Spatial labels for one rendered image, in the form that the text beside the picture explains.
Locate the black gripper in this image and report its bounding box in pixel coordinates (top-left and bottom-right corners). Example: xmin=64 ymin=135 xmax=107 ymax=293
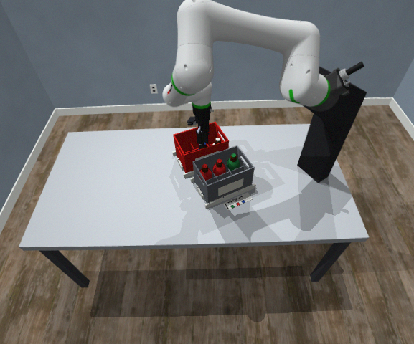
xmin=195 ymin=115 xmax=210 ymax=149

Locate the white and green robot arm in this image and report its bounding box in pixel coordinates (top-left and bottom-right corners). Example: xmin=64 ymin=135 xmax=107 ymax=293
xmin=163 ymin=0 xmax=364 ymax=126

